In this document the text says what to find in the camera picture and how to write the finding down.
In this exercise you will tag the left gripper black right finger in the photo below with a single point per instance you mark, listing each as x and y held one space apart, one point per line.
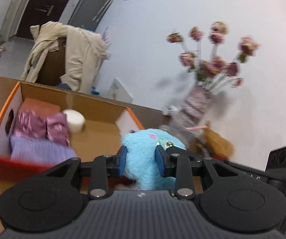
226 196

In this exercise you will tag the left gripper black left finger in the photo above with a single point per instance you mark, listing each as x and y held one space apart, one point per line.
56 197

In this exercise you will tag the purple cushion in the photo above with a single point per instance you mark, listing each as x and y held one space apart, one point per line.
40 152

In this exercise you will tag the pink satin bow scrunchie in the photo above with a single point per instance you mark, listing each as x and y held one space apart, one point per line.
54 128

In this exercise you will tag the white foam cylinder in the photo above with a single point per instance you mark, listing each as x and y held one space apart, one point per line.
75 120

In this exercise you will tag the light blue plush toy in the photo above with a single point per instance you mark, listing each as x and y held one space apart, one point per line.
141 166

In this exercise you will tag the red cardboard box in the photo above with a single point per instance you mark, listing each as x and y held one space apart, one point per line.
105 125

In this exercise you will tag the dried pink flower bouquet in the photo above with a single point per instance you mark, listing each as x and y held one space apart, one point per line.
214 73

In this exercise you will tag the brown chair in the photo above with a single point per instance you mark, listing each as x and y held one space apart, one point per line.
54 65

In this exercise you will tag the beige coat on chair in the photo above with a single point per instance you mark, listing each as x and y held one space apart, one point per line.
84 53

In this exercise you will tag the grey cabinet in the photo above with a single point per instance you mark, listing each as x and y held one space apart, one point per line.
88 13

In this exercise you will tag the dark entrance door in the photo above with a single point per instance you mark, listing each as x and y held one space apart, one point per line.
39 12

